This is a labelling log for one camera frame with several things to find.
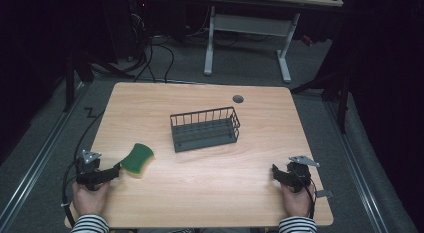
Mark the silver floor rail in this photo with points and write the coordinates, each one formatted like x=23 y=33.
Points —
x=36 y=166
x=356 y=166

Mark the black metal stand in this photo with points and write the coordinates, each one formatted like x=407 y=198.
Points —
x=340 y=86
x=70 y=79

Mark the small red object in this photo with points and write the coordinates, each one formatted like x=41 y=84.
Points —
x=307 y=40

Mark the small grey metal tab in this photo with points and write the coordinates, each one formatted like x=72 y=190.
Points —
x=324 y=193

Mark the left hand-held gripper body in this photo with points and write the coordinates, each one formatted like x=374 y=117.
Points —
x=89 y=166

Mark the person's left hand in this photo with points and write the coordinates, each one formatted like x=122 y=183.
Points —
x=89 y=201

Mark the green and yellow sponge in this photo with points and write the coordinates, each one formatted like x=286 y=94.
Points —
x=136 y=158

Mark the white-framed wooden desk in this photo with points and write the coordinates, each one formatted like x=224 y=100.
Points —
x=253 y=24

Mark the person's right hand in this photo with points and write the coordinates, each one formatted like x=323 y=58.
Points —
x=296 y=203

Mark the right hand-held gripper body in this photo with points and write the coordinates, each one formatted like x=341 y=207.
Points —
x=300 y=174

